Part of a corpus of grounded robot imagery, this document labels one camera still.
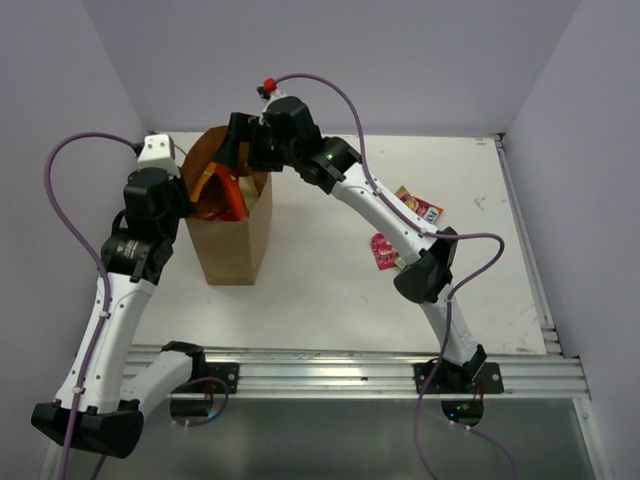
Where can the small pink candy packet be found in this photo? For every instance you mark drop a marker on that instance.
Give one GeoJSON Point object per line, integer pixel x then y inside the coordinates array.
{"type": "Point", "coordinates": [385, 255]}

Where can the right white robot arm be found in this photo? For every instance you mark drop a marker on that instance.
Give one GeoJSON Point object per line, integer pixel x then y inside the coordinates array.
{"type": "Point", "coordinates": [426, 279]}

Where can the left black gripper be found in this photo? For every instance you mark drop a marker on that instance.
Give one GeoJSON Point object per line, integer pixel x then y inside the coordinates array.
{"type": "Point", "coordinates": [176, 183]}

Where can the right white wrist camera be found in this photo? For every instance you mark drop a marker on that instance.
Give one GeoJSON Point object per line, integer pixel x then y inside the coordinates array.
{"type": "Point", "coordinates": [269, 92]}

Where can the aluminium extrusion rail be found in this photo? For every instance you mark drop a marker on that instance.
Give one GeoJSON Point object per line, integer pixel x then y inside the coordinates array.
{"type": "Point", "coordinates": [308, 374]}

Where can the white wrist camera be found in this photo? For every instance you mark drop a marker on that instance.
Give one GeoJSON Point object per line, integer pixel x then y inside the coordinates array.
{"type": "Point", "coordinates": [269, 92]}
{"type": "Point", "coordinates": [158, 151]}

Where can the brown paper bag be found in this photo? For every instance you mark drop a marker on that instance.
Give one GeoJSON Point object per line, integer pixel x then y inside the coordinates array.
{"type": "Point", "coordinates": [230, 253]}

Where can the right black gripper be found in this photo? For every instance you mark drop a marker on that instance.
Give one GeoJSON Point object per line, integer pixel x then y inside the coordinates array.
{"type": "Point", "coordinates": [244, 128]}

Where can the pink silver chips bag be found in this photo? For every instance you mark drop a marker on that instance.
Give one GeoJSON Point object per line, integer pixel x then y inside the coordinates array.
{"type": "Point", "coordinates": [221, 215]}

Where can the colourful fruit candy packet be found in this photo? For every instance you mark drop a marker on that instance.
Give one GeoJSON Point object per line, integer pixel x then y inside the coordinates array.
{"type": "Point", "coordinates": [422, 208]}

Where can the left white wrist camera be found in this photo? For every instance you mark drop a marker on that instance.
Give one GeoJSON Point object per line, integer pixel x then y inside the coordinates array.
{"type": "Point", "coordinates": [158, 151]}

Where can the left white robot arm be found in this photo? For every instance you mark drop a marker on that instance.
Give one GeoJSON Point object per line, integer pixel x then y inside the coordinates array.
{"type": "Point", "coordinates": [96, 410]}

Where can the orange Kettle chips bag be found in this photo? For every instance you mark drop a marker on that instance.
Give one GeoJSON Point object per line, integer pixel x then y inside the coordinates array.
{"type": "Point", "coordinates": [203, 179]}

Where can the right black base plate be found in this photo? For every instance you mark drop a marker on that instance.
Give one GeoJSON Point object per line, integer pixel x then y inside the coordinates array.
{"type": "Point", "coordinates": [450, 379]}

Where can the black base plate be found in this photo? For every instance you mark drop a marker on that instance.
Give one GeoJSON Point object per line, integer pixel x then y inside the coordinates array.
{"type": "Point", "coordinates": [217, 378]}
{"type": "Point", "coordinates": [450, 379]}

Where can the cassava chips bag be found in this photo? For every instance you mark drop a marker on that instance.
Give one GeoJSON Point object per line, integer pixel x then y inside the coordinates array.
{"type": "Point", "coordinates": [224, 192]}

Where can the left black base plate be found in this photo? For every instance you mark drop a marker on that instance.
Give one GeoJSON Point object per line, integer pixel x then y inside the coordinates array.
{"type": "Point", "coordinates": [217, 378]}

